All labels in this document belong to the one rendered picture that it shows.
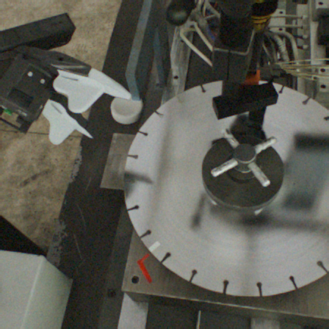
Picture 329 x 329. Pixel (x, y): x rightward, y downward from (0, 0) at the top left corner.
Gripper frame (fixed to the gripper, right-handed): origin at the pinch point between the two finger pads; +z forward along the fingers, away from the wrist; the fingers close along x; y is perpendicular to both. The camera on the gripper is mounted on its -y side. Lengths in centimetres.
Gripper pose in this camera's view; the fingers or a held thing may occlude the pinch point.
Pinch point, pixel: (113, 115)
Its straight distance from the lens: 56.7
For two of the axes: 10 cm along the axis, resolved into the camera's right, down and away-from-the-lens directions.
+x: 4.5, -2.5, -8.5
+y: -3.4, 8.4, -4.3
